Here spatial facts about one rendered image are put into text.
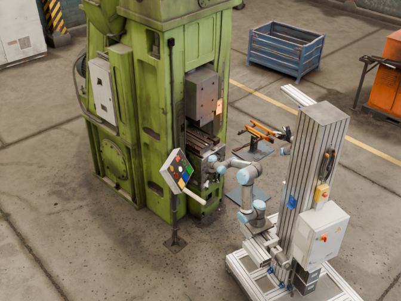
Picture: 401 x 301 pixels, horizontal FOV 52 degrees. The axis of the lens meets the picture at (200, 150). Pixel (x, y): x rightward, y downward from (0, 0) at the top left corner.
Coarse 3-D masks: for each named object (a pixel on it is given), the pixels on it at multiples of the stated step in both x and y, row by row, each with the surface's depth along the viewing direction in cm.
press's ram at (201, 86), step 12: (192, 72) 384; (204, 72) 385; (216, 72) 385; (192, 84) 371; (204, 84) 375; (216, 84) 389; (192, 96) 378; (204, 96) 383; (216, 96) 397; (192, 108) 386; (204, 108) 391; (216, 108) 406
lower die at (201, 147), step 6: (192, 132) 441; (186, 138) 433; (192, 138) 433; (204, 138) 433; (186, 144) 428; (198, 144) 425; (204, 144) 423; (210, 144) 426; (198, 150) 419; (204, 150) 423
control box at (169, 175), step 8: (176, 152) 379; (168, 160) 373; (176, 160) 375; (184, 160) 386; (168, 168) 362; (176, 168) 372; (184, 168) 384; (192, 168) 395; (168, 176) 363; (168, 184) 369; (176, 184) 367; (176, 192) 372
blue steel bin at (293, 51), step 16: (256, 32) 750; (272, 32) 813; (288, 32) 789; (304, 32) 765; (256, 48) 766; (272, 48) 744; (288, 48) 720; (304, 48) 698; (320, 48) 756; (272, 64) 760; (288, 64) 735; (304, 64) 728
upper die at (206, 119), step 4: (212, 112) 404; (204, 116) 397; (208, 116) 402; (212, 116) 408; (188, 120) 408; (192, 120) 403; (200, 120) 395; (204, 120) 400; (208, 120) 405; (196, 124) 401; (200, 124) 398; (204, 124) 403
